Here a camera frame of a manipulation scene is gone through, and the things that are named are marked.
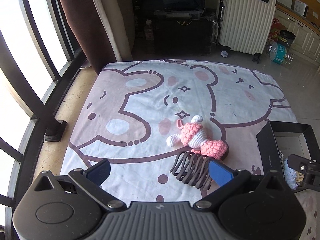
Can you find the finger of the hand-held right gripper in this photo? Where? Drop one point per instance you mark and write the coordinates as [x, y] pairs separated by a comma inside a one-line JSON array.
[[297, 162]]

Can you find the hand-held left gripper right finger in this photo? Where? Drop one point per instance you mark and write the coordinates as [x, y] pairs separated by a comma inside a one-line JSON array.
[[220, 173]]

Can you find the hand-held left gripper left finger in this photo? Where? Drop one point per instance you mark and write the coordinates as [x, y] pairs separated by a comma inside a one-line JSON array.
[[100, 171]]

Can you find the light blue crochet cloth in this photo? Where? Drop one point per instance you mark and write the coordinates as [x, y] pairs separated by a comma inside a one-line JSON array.
[[290, 177]]

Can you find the black cardboard box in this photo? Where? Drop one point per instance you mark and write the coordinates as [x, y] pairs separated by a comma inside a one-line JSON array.
[[267, 145]]

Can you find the brown hair claw clip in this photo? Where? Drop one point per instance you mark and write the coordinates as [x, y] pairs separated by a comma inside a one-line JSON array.
[[185, 170]]

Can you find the pink crochet doll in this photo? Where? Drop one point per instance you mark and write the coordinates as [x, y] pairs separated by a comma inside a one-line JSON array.
[[195, 135]]

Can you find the black window railing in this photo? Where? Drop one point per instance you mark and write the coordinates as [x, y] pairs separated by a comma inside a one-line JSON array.
[[53, 120]]

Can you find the bear printed blanket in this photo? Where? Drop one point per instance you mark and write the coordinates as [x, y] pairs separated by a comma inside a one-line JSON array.
[[150, 105]]

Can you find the large clear water bottle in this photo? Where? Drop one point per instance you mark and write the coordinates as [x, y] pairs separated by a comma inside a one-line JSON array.
[[278, 53]]

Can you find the black bag with yellow label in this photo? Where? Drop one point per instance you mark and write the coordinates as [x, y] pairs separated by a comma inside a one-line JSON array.
[[287, 38]]

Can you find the cream cabinets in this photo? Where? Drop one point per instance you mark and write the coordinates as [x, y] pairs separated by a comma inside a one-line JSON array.
[[305, 35]]

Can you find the red carton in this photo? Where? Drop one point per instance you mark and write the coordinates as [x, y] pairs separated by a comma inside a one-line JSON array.
[[275, 28]]

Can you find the clear plastic bottle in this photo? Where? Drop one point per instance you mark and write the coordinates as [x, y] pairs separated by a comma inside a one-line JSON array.
[[148, 30]]

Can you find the brown curtain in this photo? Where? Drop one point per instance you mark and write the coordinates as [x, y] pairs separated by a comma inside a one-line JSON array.
[[85, 17]]

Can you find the white box appliance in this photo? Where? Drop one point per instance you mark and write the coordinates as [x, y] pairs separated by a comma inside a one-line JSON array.
[[300, 7]]

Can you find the cream ribbed suitcase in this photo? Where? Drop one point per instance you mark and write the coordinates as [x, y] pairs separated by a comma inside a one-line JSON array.
[[242, 17]]

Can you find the clear storage tray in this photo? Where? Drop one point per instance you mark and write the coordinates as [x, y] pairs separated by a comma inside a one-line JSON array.
[[177, 13]]

